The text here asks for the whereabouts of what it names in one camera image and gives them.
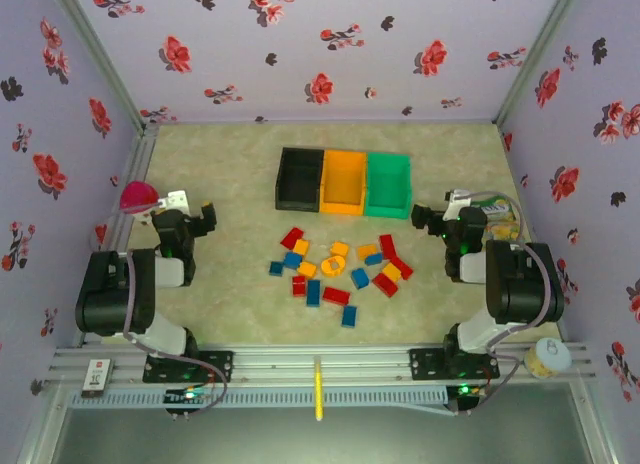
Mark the green yellow snack packet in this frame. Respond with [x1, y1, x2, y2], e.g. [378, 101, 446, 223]
[469, 196, 521, 243]

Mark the green plastic bin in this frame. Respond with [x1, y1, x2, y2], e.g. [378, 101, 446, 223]
[363, 152, 413, 220]

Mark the pink-capped mushroom toy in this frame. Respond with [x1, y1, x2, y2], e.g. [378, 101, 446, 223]
[119, 180, 164, 228]

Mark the orange plastic bin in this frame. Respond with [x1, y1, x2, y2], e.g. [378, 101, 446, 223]
[318, 149, 370, 217]

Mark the black plastic bin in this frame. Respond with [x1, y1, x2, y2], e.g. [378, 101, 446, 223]
[273, 146, 326, 214]

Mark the circuit board with green light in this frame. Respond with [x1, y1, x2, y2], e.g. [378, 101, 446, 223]
[446, 382, 489, 416]
[163, 386, 214, 420]

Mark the black white card box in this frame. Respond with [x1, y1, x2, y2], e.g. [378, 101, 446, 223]
[79, 359, 115, 399]

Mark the yellow pen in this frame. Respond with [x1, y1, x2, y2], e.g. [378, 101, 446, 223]
[312, 356, 325, 423]

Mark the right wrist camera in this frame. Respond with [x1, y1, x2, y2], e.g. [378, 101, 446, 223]
[444, 187, 474, 220]

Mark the aluminium side rail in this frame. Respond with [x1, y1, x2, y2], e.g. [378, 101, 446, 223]
[74, 122, 160, 349]

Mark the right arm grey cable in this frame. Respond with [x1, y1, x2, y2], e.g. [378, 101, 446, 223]
[452, 189, 559, 416]

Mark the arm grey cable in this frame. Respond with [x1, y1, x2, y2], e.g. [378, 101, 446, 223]
[452, 189, 559, 416]
[90, 198, 229, 416]

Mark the left arm grey cable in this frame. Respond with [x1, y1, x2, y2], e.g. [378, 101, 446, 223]
[90, 198, 229, 416]

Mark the wide aluminium base rail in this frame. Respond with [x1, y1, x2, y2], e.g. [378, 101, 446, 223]
[47, 342, 599, 386]

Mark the aluminium frame post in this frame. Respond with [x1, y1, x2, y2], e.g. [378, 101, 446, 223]
[492, 0, 586, 130]
[47, 0, 151, 130]

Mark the grey slotted cable duct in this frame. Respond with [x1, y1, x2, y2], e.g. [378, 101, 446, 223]
[67, 386, 449, 411]

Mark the aluminium frame leg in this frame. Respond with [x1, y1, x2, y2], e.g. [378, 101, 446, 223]
[569, 381, 624, 464]
[14, 381, 71, 464]

